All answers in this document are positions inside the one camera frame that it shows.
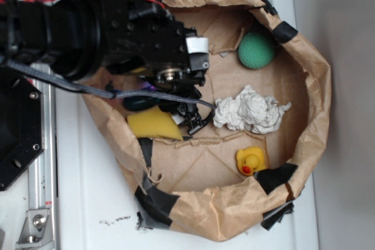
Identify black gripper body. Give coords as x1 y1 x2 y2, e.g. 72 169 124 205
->
101 0 205 95

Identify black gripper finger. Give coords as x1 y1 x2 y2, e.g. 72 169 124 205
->
186 36 210 71
166 102 203 135

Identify dark green plastic pickle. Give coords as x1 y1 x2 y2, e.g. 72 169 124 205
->
122 96 160 111

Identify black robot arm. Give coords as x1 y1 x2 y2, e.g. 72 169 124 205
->
1 0 214 135

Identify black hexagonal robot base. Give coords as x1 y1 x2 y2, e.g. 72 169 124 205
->
1 69 43 191

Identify yellow sponge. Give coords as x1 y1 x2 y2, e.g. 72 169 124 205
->
127 107 183 141

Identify green foam ball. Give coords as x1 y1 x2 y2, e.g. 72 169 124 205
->
237 32 275 70

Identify crumpled white paper towel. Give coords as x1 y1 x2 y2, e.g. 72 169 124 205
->
213 85 292 135

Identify yellow rubber duck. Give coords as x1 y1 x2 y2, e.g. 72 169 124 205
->
236 146 267 176

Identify brown paper bag tray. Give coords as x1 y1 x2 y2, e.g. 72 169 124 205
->
83 0 332 241

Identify grey braided cable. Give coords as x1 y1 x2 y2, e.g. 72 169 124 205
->
0 58 216 129

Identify aluminium extrusion rail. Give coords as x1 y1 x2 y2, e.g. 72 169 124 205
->
28 80 57 210

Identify metal corner bracket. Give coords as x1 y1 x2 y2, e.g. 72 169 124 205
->
15 208 55 250

